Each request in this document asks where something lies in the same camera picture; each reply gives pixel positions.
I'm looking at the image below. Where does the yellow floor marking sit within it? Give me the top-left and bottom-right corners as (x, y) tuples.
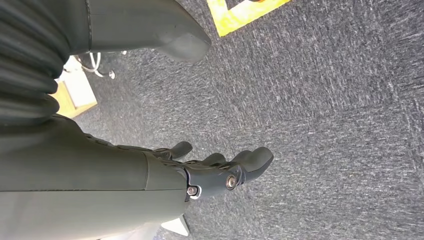
(206, 0), (292, 38)

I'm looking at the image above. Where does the white hanging cable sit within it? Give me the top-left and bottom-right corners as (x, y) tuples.
(74, 51), (117, 80)

